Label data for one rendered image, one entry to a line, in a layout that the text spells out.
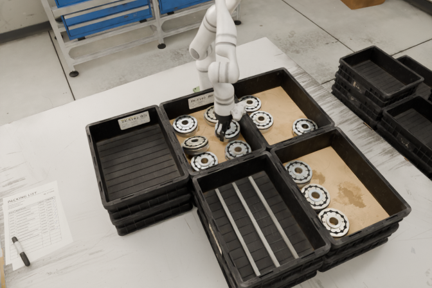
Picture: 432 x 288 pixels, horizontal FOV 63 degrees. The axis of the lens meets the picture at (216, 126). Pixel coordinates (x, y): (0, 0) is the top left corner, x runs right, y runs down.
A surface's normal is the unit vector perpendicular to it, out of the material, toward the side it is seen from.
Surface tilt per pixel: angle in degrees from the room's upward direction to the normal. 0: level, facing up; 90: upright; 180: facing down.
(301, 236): 0
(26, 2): 90
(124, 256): 0
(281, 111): 0
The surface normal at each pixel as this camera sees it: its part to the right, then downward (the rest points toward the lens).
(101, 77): -0.03, -0.68
